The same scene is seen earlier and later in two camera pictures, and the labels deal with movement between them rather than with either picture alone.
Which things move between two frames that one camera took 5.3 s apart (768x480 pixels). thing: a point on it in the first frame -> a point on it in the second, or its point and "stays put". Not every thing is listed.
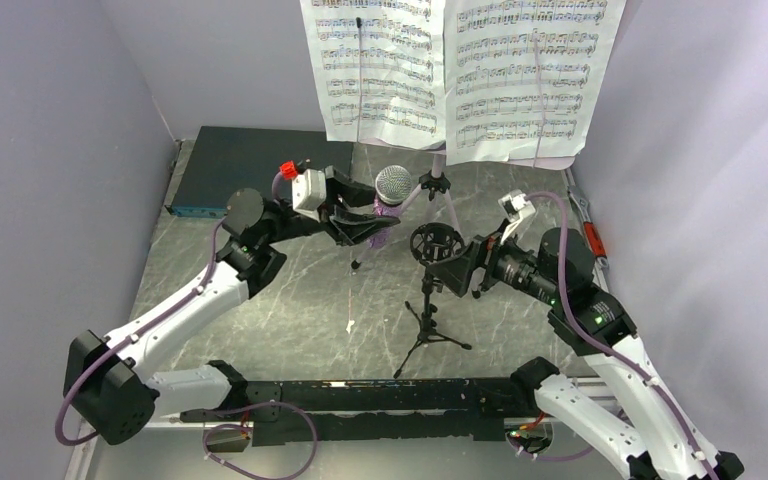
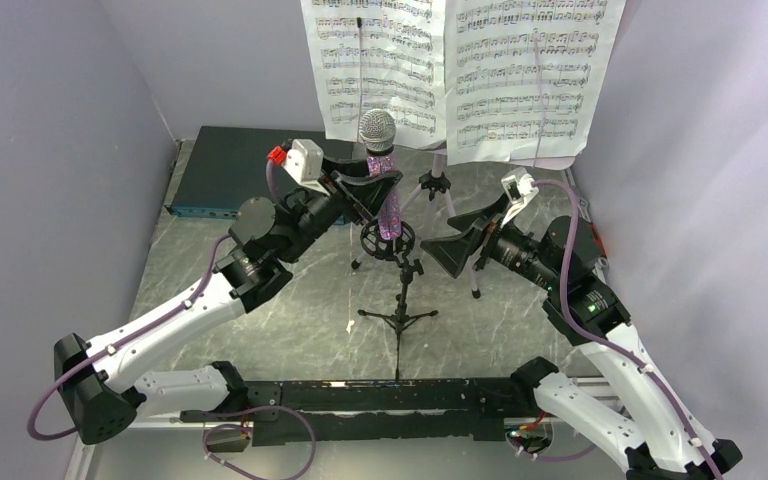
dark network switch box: (226, 159) stays put
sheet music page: (523, 77) stays put
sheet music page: (379, 69) stays put
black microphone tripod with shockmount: (430, 243) -> (395, 249)
